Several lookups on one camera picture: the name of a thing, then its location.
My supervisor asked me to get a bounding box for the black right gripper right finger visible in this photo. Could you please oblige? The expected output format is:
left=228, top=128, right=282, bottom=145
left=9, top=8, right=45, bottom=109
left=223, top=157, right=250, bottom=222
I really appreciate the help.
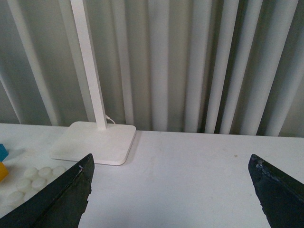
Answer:
left=248, top=154, right=304, bottom=228

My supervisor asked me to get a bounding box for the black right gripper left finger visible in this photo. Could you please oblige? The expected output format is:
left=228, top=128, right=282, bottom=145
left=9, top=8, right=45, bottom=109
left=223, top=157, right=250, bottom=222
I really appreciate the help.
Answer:
left=0, top=154, right=95, bottom=228

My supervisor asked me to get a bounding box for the white studded base plate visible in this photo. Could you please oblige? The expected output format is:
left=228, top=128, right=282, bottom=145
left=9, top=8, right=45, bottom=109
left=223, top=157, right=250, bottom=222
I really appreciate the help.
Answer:
left=0, top=166, right=66, bottom=217

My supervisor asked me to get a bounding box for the yellow block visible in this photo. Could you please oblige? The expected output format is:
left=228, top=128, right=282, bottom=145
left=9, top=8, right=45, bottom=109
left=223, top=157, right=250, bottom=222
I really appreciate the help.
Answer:
left=0, top=162, right=9, bottom=181

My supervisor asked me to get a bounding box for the blue block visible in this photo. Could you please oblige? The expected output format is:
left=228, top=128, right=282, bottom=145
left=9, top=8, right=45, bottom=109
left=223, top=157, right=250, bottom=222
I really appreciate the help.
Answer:
left=0, top=143, right=9, bottom=162

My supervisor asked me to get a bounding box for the white desk lamp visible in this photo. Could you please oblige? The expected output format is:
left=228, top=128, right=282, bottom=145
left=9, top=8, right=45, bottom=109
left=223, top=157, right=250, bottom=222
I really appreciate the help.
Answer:
left=50, top=0, right=136, bottom=166

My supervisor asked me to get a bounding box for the grey pleated curtain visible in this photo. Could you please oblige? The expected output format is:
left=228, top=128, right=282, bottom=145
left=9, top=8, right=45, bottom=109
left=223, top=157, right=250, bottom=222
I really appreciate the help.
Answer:
left=0, top=0, right=304, bottom=137

